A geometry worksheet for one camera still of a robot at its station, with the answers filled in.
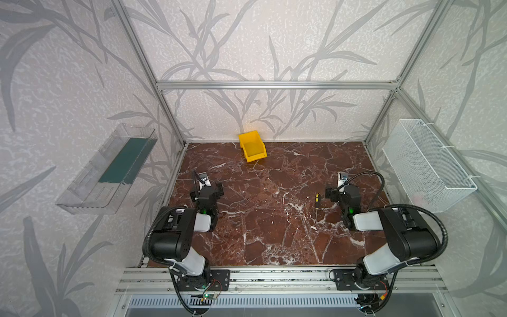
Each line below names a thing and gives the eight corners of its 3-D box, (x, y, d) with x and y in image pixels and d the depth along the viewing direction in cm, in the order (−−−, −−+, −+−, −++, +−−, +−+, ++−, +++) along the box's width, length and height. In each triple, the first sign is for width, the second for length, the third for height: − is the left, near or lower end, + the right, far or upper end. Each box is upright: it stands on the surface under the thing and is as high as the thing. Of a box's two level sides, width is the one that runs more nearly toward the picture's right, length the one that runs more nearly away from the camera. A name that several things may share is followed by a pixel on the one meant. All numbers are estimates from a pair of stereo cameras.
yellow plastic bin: (247, 164, 113) (246, 156, 107) (238, 141, 125) (237, 133, 119) (267, 158, 116) (267, 150, 110) (256, 136, 128) (256, 128, 122)
